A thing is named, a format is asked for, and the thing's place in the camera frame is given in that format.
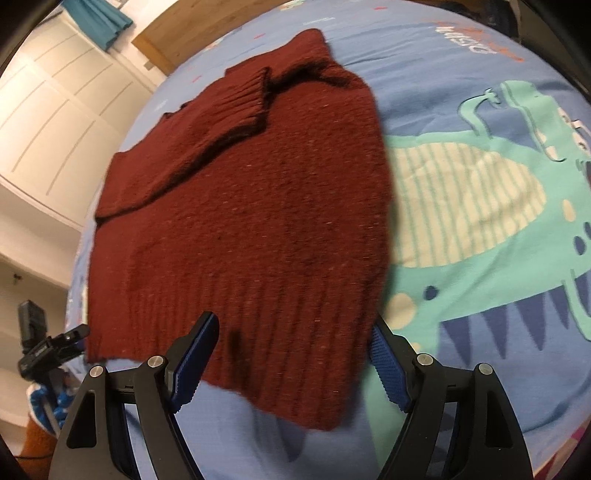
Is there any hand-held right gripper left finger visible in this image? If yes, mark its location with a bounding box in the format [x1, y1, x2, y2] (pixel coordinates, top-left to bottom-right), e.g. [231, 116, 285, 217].
[48, 311, 221, 480]

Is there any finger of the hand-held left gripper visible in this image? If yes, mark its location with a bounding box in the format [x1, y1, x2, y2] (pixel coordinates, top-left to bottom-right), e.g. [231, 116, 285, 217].
[44, 324, 90, 367]

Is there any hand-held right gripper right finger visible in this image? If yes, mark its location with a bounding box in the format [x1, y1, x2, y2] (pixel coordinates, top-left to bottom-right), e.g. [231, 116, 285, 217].
[369, 318, 532, 480]

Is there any dark red knitted sweater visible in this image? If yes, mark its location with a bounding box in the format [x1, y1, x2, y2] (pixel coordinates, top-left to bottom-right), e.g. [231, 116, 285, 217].
[85, 28, 400, 432]

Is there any blue dinosaur print bedsheet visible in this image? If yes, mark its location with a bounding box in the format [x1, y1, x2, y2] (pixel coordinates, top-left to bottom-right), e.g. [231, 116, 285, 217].
[65, 0, 591, 480]

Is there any white panelled wardrobe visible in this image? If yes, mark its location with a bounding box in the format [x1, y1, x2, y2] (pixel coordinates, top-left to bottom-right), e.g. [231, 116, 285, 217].
[0, 14, 155, 232]

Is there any teal curtain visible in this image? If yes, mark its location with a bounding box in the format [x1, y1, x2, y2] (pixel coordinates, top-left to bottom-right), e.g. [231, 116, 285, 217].
[62, 0, 134, 51]

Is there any wooden bed headboard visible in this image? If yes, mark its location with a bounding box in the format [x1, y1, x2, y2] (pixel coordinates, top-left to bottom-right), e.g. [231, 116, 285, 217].
[131, 0, 296, 77]

